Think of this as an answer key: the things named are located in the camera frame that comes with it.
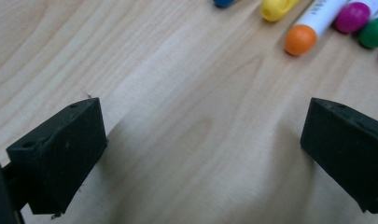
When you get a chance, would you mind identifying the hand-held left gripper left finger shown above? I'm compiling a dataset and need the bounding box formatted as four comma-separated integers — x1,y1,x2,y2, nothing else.
6,97,109,217

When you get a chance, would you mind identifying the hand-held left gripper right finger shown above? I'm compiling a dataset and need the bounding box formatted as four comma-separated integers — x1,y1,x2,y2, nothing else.
300,97,378,215

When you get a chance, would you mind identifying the dark green marker pen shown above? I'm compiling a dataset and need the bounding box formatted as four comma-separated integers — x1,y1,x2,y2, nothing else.
357,6,378,49

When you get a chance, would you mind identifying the orange marker pen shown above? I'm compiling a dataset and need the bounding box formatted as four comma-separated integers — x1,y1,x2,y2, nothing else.
284,0,349,57

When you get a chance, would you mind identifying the magenta marker pen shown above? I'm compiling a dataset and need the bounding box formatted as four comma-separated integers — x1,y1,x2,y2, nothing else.
333,0,378,35

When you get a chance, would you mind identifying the yellow marker pen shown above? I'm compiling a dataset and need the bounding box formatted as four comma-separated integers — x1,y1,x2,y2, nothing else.
260,0,301,23

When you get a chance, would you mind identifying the dark blue marker pen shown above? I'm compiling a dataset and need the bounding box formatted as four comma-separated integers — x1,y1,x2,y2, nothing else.
213,0,237,9

